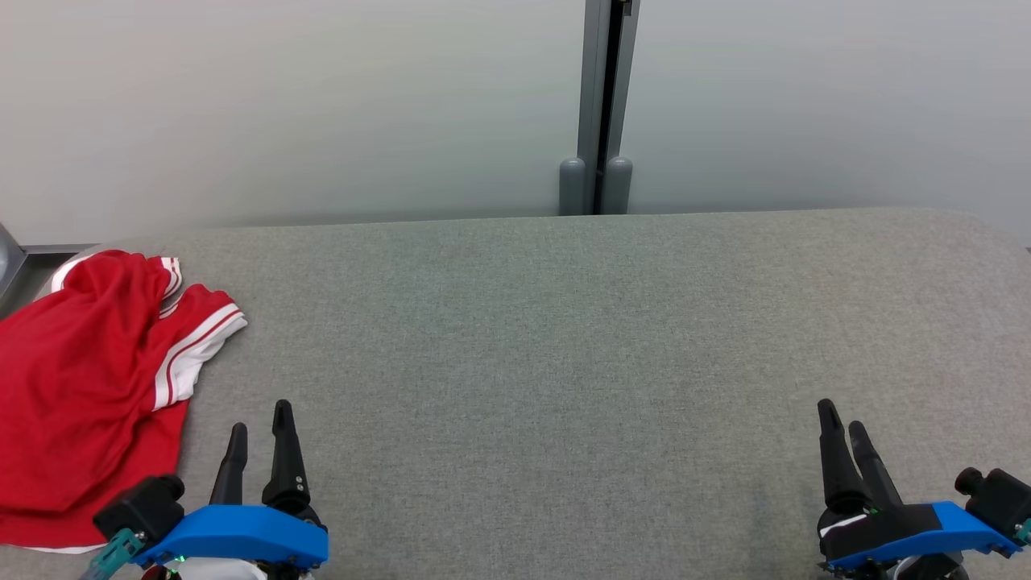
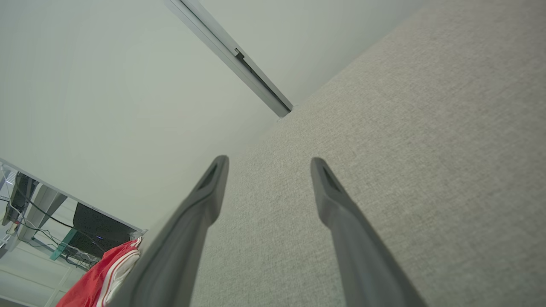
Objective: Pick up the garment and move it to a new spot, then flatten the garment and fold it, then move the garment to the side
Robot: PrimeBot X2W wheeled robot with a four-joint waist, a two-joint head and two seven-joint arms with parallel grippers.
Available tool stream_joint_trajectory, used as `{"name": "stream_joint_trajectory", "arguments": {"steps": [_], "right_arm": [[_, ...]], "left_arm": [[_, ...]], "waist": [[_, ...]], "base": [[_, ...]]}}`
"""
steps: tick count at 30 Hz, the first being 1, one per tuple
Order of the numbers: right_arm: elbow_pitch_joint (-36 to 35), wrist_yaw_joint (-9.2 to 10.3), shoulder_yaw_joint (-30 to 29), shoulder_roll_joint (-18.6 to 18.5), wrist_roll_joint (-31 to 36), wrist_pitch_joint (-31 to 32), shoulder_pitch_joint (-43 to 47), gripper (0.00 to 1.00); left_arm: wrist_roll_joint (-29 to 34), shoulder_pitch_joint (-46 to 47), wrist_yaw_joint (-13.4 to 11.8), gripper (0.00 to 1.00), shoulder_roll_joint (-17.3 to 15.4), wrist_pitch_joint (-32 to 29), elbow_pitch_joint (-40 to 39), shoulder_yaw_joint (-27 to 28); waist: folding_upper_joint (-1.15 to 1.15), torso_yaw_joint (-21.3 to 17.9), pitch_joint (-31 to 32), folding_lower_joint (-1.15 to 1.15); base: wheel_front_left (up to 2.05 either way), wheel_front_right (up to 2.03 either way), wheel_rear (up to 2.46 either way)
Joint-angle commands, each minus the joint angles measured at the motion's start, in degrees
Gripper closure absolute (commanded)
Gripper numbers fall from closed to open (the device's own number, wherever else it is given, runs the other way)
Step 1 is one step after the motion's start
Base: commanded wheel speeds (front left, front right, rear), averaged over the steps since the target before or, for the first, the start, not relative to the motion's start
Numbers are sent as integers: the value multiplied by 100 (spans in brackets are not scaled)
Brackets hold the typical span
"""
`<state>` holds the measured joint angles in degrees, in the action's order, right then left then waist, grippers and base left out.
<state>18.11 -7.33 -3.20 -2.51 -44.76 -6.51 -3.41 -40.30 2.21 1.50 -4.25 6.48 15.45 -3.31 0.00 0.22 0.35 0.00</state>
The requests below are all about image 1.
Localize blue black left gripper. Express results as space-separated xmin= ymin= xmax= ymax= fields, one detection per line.
xmin=133 ymin=400 xmax=329 ymax=580

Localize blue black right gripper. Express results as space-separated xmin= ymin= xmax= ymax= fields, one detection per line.
xmin=817 ymin=398 xmax=1020 ymax=577

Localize red shirt white striped trim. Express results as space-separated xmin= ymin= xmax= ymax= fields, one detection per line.
xmin=0 ymin=278 xmax=249 ymax=555

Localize grey framed dark panel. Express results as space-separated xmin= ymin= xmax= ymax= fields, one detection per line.
xmin=0 ymin=224 xmax=27 ymax=311

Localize teal left camera cable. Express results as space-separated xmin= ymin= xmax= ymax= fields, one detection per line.
xmin=79 ymin=528 xmax=147 ymax=580

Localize grey metal wall post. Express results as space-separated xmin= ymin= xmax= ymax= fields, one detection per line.
xmin=559 ymin=0 xmax=642 ymax=217

